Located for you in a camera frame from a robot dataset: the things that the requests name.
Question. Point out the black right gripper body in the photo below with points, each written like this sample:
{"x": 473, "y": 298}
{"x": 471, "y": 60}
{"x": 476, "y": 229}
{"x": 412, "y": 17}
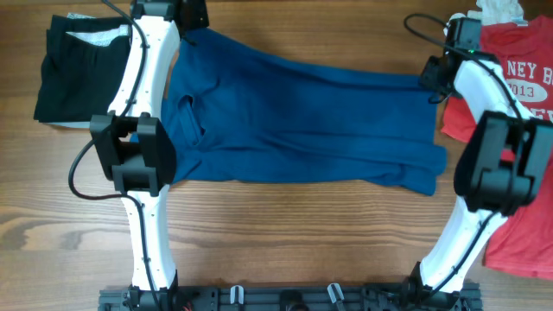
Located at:
{"x": 435, "y": 75}

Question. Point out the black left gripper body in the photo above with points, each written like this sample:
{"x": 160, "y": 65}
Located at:
{"x": 195, "y": 11}

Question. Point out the blue polo shirt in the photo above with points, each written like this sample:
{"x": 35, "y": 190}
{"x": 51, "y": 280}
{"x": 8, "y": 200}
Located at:
{"x": 234, "y": 113}

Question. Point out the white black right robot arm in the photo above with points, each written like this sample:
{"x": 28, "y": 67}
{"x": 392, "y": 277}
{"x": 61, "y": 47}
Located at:
{"x": 500, "y": 170}

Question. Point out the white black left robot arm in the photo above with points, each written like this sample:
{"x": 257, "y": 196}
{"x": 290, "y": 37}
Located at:
{"x": 137, "y": 156}

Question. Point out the white crumpled cloth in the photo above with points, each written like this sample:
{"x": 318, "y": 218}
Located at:
{"x": 496, "y": 12}

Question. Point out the folded black garment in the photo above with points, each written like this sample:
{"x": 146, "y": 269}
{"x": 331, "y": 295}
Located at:
{"x": 83, "y": 67}

